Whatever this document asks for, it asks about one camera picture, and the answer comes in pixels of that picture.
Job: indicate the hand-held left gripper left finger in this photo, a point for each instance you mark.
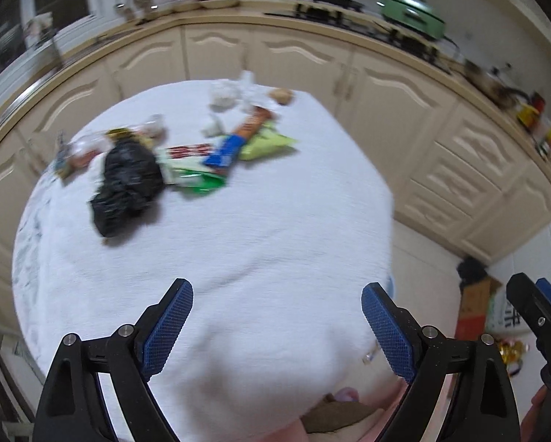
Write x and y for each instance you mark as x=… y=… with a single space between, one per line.
x=169 y=327

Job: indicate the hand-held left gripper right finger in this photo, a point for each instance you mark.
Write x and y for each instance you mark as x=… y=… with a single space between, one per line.
x=385 y=327

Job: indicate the blue plastic bin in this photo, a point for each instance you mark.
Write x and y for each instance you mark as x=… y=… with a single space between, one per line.
x=392 y=287

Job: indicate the dark green snack wrapper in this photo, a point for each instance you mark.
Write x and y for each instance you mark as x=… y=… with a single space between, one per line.
x=197 y=182

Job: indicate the black plastic bag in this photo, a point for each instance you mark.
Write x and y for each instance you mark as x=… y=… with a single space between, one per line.
x=126 y=179

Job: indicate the red and white wrapper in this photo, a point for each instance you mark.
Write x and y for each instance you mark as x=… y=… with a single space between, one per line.
x=190 y=152

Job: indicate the blue snack wrapper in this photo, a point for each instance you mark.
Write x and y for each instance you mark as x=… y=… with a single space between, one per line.
x=224 y=152

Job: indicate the clear packet with orange contents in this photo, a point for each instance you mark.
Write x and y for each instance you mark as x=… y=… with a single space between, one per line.
x=80 y=154

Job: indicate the yellow snack packet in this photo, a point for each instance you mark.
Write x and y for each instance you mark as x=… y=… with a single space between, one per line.
x=151 y=126

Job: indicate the small white tissue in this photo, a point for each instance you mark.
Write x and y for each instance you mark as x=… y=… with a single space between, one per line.
x=213 y=126

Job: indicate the light green snack packet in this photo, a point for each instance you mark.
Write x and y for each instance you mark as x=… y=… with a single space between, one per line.
x=270 y=145

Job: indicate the brown snack bar wrapper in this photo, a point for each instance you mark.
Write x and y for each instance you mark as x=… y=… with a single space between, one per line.
x=254 y=122

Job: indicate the large white tissue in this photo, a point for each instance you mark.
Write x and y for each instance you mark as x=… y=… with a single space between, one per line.
x=222 y=94

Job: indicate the small brown round lump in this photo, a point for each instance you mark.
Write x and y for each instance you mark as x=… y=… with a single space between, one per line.
x=282 y=96

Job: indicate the person's right hand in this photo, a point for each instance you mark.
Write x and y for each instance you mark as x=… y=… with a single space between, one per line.
x=533 y=419

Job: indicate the white printed bag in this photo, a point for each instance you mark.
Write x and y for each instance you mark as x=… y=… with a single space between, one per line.
x=505 y=315

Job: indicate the gold foil bag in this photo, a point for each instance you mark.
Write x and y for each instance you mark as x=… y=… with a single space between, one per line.
x=510 y=352

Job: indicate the cardboard box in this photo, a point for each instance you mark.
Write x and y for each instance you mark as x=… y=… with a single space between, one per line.
x=475 y=299

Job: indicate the black floor item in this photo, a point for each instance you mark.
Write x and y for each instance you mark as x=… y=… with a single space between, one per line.
x=471 y=269

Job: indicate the pink slipper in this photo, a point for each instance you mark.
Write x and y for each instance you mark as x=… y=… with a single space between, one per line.
x=346 y=394

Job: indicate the white towel tablecloth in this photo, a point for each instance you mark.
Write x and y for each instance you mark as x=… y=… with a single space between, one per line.
x=257 y=262

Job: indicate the yellow-capped sauce bottle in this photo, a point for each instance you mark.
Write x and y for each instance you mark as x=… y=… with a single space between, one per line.
x=549 y=140

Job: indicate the dark soy sauce bottle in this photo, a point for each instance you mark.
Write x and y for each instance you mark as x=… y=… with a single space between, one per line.
x=530 y=113

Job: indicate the steel wok with lid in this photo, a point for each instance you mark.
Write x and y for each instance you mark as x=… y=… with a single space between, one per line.
x=487 y=83

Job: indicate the cream base cabinets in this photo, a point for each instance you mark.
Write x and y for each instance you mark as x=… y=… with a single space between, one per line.
x=303 y=69

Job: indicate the steel sink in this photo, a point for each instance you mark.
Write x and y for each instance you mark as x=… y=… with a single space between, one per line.
x=22 y=96

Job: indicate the black gas hob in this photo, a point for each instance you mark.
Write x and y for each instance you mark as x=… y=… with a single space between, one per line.
x=395 y=37

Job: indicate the steel faucet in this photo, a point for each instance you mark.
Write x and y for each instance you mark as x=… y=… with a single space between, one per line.
x=58 y=53

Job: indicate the green electric cooker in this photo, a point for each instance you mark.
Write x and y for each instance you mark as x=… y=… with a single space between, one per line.
x=411 y=16

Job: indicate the beige kitchen countertop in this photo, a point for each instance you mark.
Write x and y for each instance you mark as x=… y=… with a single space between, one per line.
x=266 y=20

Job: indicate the pale rag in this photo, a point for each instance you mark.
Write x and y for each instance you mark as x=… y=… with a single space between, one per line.
x=38 y=30

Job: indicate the kitchen window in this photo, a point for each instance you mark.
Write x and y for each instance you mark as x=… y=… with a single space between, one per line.
x=8 y=32

